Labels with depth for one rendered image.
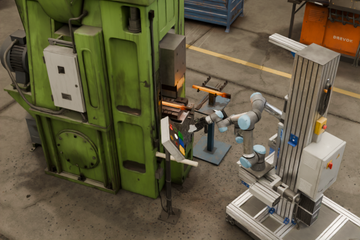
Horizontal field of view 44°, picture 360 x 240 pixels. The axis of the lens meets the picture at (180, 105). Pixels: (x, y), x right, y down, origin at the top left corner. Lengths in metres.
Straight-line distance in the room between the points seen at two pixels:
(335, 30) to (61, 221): 5.03
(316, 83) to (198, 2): 5.01
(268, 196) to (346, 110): 2.77
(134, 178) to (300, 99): 2.10
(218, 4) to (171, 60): 4.12
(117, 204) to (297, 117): 2.26
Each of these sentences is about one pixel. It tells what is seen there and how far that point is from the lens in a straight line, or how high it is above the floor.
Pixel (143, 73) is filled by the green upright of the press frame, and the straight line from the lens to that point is 4.05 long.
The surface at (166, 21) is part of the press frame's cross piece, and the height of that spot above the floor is 1.94.
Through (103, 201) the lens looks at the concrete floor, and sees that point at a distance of 5.14.
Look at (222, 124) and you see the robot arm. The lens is 4.15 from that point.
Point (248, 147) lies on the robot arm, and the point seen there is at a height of 1.15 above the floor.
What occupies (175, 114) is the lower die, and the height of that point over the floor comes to 0.98.
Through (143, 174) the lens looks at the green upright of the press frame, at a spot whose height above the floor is 0.34.
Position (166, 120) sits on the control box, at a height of 1.19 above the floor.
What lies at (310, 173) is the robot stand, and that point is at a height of 1.03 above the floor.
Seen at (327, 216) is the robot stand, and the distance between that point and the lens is 4.85.
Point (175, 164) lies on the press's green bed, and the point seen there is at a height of 0.31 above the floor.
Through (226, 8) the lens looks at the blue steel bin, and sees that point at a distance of 8.14.
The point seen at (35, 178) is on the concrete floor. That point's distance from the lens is 5.58.
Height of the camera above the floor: 3.78
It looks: 36 degrees down
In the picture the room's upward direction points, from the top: 1 degrees counter-clockwise
